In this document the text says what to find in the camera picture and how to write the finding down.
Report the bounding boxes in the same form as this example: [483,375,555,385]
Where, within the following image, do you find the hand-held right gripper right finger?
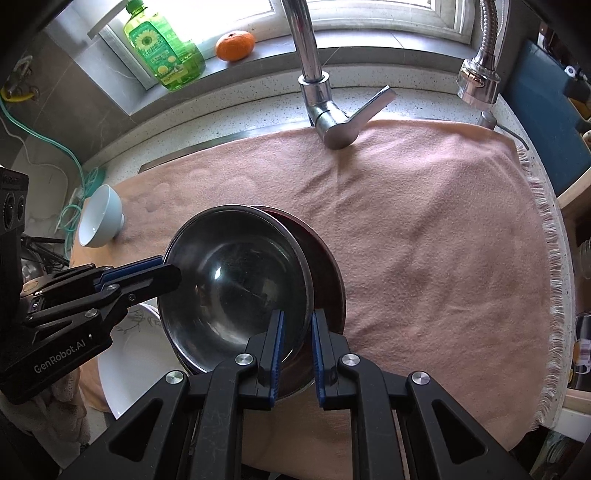
[311,309,532,480]

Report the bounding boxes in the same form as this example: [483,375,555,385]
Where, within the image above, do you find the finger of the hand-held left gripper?
[25,264,182,329]
[28,257,167,301]

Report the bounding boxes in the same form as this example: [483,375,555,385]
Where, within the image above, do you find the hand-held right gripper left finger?
[60,309,286,480]

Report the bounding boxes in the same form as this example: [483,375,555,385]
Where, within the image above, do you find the light blue ceramic bowl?
[78,184,126,248]

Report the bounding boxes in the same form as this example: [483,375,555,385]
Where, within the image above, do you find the large red steel bowl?
[173,205,347,401]

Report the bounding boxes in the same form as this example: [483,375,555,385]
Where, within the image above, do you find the small red steel bowl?
[156,204,315,376]

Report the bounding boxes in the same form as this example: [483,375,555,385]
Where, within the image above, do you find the white leaf pattern plate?
[97,302,190,420]

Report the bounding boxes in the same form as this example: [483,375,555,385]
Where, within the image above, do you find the white patterned cloth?
[46,367,81,404]

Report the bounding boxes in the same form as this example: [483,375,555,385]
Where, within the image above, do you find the pink towel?
[69,119,561,480]

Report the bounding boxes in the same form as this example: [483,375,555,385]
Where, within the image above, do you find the green dish soap bottle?
[123,0,206,93]

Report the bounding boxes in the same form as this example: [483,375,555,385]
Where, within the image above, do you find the orange tangerine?
[215,30,256,62]

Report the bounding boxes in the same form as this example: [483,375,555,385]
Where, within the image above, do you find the chrome kitchen faucet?
[281,0,398,151]

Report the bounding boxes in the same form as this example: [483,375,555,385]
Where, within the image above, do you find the chrome soap dispenser pump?
[478,111,527,151]

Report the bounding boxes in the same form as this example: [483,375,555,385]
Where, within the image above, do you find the blue board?
[501,39,591,197]

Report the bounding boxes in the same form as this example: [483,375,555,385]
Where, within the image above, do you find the chrome pull-out sprayer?
[457,0,504,112]

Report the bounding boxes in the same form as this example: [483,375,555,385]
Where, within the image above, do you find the teal hose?
[0,99,105,236]

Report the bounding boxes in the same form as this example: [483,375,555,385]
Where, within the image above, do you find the white cable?
[0,115,70,188]

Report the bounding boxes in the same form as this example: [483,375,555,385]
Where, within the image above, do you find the yellow handled valve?
[0,55,40,102]

